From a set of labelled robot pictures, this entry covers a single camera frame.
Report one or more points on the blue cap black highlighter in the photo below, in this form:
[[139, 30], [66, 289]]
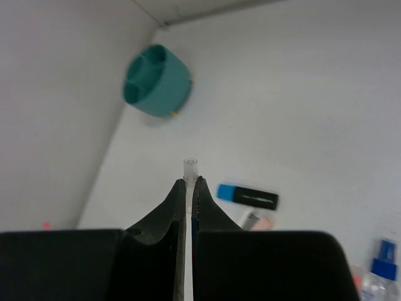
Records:
[[248, 197]]

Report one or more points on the teal round desk organizer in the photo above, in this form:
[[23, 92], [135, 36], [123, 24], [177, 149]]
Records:
[[157, 82]]

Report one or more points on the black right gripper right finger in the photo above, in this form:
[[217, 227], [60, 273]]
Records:
[[212, 235]]

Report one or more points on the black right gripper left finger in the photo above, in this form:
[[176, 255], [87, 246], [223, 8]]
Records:
[[149, 260]]

